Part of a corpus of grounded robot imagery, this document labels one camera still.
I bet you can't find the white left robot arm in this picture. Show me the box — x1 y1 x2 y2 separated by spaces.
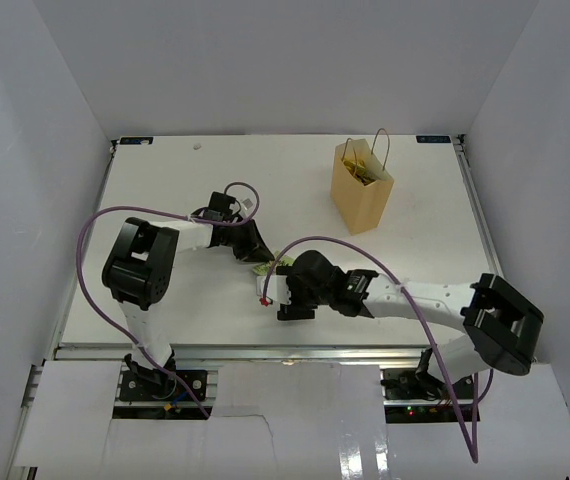
102 192 274 399

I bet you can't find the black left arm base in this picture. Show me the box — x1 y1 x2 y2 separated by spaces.
116 369 208 402

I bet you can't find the blue table label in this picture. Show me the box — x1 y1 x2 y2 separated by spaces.
118 136 154 146
416 135 451 144

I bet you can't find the right blue table label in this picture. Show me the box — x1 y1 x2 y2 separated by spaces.
416 135 451 144

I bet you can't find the brown paper bag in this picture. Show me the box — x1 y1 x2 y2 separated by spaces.
330 128 394 235

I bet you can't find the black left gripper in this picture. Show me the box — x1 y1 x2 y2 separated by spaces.
222 218 274 263

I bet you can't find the green snack packet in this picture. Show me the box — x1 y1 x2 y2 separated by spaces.
251 250 294 276

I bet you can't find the left blue table label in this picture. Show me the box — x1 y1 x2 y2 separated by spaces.
118 136 154 146

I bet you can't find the aluminium front rail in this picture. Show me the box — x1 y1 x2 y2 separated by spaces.
54 344 425 363

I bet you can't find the yellow m&m's candy bag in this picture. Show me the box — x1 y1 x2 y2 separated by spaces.
342 158 376 186

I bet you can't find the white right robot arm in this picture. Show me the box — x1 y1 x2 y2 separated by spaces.
257 250 544 399

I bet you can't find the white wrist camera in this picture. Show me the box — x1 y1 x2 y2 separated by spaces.
256 275 291 306
234 198 255 217

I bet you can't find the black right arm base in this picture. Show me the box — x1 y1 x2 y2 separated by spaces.
380 368 458 425

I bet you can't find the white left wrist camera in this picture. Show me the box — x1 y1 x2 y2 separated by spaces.
234 198 255 217

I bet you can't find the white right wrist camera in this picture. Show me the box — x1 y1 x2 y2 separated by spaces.
256 275 291 306

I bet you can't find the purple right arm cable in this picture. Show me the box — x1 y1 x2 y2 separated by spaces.
259 237 495 462

